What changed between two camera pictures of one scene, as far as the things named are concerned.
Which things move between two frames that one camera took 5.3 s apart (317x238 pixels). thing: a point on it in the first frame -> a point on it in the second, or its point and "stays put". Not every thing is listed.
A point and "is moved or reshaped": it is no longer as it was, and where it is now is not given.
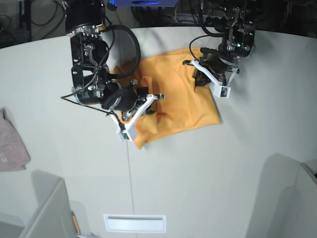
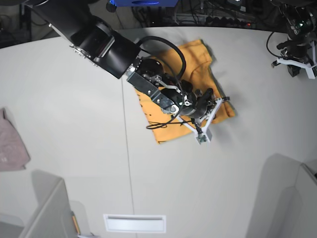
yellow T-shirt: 170,76 is moved or reshaped
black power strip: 215,21 stays put
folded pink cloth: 14,155 stays put
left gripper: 125,99 -> 198,106
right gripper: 219,62 -> 297,44
